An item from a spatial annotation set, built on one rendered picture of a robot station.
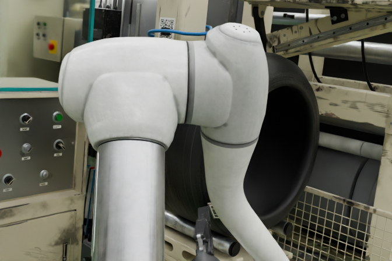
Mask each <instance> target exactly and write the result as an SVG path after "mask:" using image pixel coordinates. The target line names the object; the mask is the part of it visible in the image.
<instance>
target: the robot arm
mask: <svg viewBox="0 0 392 261"><path fill-rule="evenodd" d="M58 96H59V102H60V104H61V105H62V107H63V109H64V111H65V113H66V114H67V115H68V116H69V117H71V118H72V119H73V120H74V121H76V122H81V123H84V124H85V128H86V131H87V136H88V139H89V141H90V143H91V145H92V147H93V148H94V149H95V150H96V151H97V154H96V174H95V185H94V206H93V228H92V248H91V257H92V261H165V152H166V151H167V150H168V148H169V146H170V145H171V143H172V141H173V138H174V134H175V131H176V128H177V124H193V125H199V126H201V140H202V148H203V154H204V165H205V179H206V187H207V190H208V195H209V198H210V201H211V203H212V206H213V208H214V210H215V212H216V214H217V215H218V217H219V218H220V220H221V222H223V224H224V225H225V227H226V228H227V229H228V230H229V231H230V233H231V234H232V235H233V236H234V237H235V238H236V239H237V240H238V242H239V243H240V244H241V245H242V247H243V248H244V249H245V250H246V251H247V252H248V253H249V255H250V256H251V257H252V258H253V259H254V260H255V261H289V259H288V258H287V256H286V255H285V253H284V252H283V250H282V249H281V247H280V246H279V245H278V244H277V242H276V240H274V238H273V237H272V235H271V234H270V232H269V231H268V230H267V229H266V227H265V225H264V224H263V223H262V222H261V220H260V219H259V218H258V216H257V215H256V214H255V212H254V210H253V209H252V208H251V206H250V205H249V203H248V201H247V199H246V197H245V195H244V190H243V181H244V176H245V174H246V171H247V167H248V165H249V162H250V159H251V156H252V154H253V151H254V149H255V146H256V144H257V141H258V137H259V134H260V130H261V126H262V124H263V120H264V117H265V112H266V107H267V98H268V64H267V58H266V55H265V51H264V48H263V44H262V42H261V38H260V35H259V33H258V32H257V31H256V30H254V29H253V28H251V27H248V26H246V25H243V24H238V23H225V24H223V25H220V26H216V27H215V28H213V29H212V30H210V31H209V32H207V34H206V40H205V41H179V40H172V39H169V38H158V37H116V38H106V39H102V40H97V41H93V42H91V43H87V44H84V45H81V46H79V47H76V48H74V49H73V50H72V51H71V52H70V53H68V54H66V56H65V57H64V59H63V61H62V64H61V69H60V72H59V81H58ZM210 227H211V222H210V209H209V206H205V207H199V208H198V219H197V220H196V226H195V234H194V240H195V241H197V249H196V250H195V254H196V257H195V258H194V259H193V260H192V261H219V259H218V258H216V257H215V256H214V246H213V240H212V238H213V237H212V235H211V230H210Z"/></svg>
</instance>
